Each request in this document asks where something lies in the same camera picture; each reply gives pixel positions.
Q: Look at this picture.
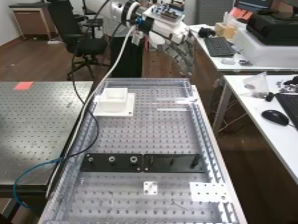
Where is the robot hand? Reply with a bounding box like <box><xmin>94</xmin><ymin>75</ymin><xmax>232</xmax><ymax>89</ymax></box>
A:
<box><xmin>142</xmin><ymin>2</ymin><xmax>196</xmax><ymax>75</ymax></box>

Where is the small tan box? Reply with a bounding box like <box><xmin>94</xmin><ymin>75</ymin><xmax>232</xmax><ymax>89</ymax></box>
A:
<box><xmin>214</xmin><ymin>21</ymin><xmax>236</xmax><ymax>40</ymax></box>

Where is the black keyboard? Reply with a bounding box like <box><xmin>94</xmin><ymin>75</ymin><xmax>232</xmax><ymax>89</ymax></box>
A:
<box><xmin>202</xmin><ymin>36</ymin><xmax>238</xmax><ymax>58</ymax></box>
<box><xmin>274</xmin><ymin>93</ymin><xmax>298</xmax><ymax>131</ymax></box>

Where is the white desk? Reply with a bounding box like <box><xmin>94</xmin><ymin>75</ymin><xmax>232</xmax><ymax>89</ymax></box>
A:
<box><xmin>211</xmin><ymin>73</ymin><xmax>298</xmax><ymax>186</ymax></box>
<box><xmin>190</xmin><ymin>23</ymin><xmax>298</xmax><ymax>75</ymax></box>

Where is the red tray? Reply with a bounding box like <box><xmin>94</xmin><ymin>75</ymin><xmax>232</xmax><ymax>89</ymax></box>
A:
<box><xmin>228</xmin><ymin>7</ymin><xmax>250</xmax><ymax>20</ymax></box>

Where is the white computer mouse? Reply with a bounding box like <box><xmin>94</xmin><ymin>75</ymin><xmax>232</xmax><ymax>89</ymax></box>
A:
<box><xmin>219</xmin><ymin>58</ymin><xmax>236</xmax><ymax>66</ymax></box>

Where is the computer monitor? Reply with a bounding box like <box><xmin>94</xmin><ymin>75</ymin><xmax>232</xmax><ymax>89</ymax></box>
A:
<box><xmin>232</xmin><ymin>0</ymin><xmax>274</xmax><ymax>13</ymax></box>

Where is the black office chair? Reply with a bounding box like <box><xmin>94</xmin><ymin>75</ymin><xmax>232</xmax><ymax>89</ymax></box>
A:
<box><xmin>46</xmin><ymin>0</ymin><xmax>111</xmax><ymax>81</ymax></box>

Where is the large white box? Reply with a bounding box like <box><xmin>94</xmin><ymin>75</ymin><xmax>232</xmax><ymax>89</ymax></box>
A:
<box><xmin>231</xmin><ymin>29</ymin><xmax>298</xmax><ymax>68</ymax></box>

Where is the black case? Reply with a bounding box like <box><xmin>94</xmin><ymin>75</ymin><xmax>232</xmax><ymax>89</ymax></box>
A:
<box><xmin>244</xmin><ymin>9</ymin><xmax>298</xmax><ymax>47</ymax></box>

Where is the clear plastic bag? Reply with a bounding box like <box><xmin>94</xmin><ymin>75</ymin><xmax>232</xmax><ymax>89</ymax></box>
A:
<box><xmin>240</xmin><ymin>71</ymin><xmax>270</xmax><ymax>98</ymax></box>

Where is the small white box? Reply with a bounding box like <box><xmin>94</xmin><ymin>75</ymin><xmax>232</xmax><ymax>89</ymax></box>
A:
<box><xmin>91</xmin><ymin>87</ymin><xmax>135</xmax><ymax>118</ymax></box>

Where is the wooden cabinet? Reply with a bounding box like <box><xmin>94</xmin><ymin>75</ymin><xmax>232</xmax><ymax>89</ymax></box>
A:
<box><xmin>8</xmin><ymin>2</ymin><xmax>57</xmax><ymax>39</ymax></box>

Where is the clear box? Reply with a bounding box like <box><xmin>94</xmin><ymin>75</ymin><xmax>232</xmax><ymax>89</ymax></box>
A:
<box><xmin>41</xmin><ymin>77</ymin><xmax>247</xmax><ymax>224</ymax></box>

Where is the black computer mouse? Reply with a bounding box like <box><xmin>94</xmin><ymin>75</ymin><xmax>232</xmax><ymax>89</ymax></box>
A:
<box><xmin>260</xmin><ymin>109</ymin><xmax>290</xmax><ymax>127</ymax></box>

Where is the red tape patch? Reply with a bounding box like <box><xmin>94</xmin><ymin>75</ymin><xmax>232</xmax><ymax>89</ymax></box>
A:
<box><xmin>12</xmin><ymin>81</ymin><xmax>34</xmax><ymax>91</ymax></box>

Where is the black plate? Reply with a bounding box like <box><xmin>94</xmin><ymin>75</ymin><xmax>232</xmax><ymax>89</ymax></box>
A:
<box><xmin>79</xmin><ymin>152</ymin><xmax>208</xmax><ymax>174</ymax></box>

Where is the dark perforated metal table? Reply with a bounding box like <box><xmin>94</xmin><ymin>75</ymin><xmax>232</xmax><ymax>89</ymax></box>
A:
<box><xmin>0</xmin><ymin>80</ymin><xmax>94</xmax><ymax>198</ymax></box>

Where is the black pedestal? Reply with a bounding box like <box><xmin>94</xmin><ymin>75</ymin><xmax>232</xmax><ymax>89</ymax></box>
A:
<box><xmin>109</xmin><ymin>23</ymin><xmax>143</xmax><ymax>79</ymax></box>

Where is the white cable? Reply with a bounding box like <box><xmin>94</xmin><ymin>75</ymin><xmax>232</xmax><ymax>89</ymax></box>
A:
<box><xmin>43</xmin><ymin>26</ymin><xmax>137</xmax><ymax>199</ymax></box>

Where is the black cable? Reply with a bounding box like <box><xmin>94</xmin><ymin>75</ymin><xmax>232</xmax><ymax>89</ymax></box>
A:
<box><xmin>61</xmin><ymin>19</ymin><xmax>130</xmax><ymax>161</ymax></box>

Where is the small white square bracket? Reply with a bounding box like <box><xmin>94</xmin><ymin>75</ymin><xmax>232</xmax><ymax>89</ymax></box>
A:
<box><xmin>142</xmin><ymin>180</ymin><xmax>159</xmax><ymax>196</ymax></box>

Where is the blue cable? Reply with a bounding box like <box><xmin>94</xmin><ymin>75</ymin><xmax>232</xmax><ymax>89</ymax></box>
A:
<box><xmin>12</xmin><ymin>156</ymin><xmax>65</xmax><ymax>211</ymax></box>

